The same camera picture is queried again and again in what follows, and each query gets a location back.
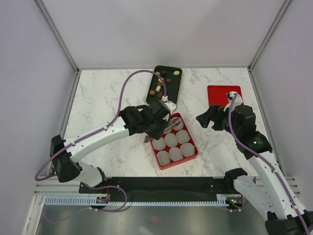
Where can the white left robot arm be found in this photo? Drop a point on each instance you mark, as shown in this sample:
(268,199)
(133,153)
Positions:
(67,155)

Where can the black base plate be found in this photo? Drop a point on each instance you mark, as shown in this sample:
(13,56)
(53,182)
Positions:
(172,189)

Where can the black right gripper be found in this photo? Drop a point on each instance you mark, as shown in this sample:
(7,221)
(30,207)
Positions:
(216,112)

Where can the white paper cup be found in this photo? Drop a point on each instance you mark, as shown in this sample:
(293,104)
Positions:
(168,128)
(182,136)
(171,140)
(163,157)
(175,154)
(159,145)
(177,123)
(187,149)

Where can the red box lid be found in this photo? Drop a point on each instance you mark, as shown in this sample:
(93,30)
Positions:
(217,94)

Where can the white slotted cable duct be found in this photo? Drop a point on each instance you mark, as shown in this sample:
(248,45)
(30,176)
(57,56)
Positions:
(220,201)

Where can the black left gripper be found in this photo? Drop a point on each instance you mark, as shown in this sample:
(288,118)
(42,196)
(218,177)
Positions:
(157,135)

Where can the red chocolate box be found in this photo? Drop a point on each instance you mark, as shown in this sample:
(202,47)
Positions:
(185,159)

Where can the metal tongs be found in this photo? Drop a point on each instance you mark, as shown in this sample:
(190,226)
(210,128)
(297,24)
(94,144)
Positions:
(157,136)

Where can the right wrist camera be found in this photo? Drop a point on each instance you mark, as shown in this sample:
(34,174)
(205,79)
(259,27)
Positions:
(234,100)

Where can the dark green tray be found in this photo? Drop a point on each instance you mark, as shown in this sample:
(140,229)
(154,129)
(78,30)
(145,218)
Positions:
(173,87)

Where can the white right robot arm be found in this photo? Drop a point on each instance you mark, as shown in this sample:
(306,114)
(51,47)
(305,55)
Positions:
(281,210)

